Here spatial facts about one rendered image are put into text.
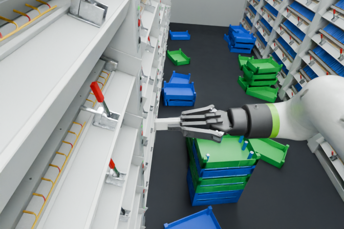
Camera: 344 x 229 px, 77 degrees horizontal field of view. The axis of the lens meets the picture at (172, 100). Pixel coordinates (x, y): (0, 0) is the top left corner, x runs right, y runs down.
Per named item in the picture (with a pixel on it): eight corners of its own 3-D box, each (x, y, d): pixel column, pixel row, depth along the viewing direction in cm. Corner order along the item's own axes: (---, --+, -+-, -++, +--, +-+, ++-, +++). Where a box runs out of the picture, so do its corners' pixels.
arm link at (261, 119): (263, 94, 58) (277, 116, 51) (255, 126, 65) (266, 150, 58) (240, 94, 59) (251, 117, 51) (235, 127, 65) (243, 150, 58)
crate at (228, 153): (242, 137, 131) (245, 127, 126) (256, 165, 116) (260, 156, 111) (193, 139, 127) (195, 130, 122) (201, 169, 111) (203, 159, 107)
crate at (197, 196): (230, 168, 151) (232, 161, 146) (240, 196, 135) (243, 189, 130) (187, 170, 147) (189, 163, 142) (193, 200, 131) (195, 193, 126)
